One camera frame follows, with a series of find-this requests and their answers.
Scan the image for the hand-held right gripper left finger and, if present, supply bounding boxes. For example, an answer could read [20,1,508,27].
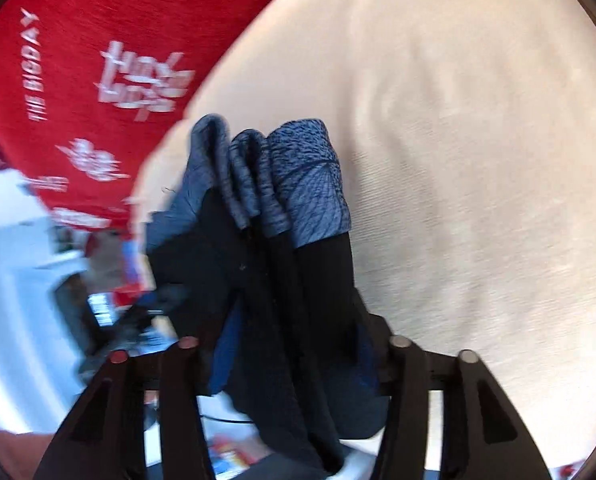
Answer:
[32,336,243,480]

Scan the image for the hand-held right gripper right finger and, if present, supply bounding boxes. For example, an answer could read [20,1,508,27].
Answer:
[354,312,552,480]

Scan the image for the black pants with blue waistband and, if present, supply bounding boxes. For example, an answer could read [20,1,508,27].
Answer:
[144,114,395,477]

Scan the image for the person's left forearm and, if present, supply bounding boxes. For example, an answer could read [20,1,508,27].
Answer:
[0,417,58,480]

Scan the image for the red and blue packet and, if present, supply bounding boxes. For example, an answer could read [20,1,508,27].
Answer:
[205,434,261,477]

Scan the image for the red printed blanket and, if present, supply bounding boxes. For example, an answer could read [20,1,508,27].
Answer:
[0,0,331,306]

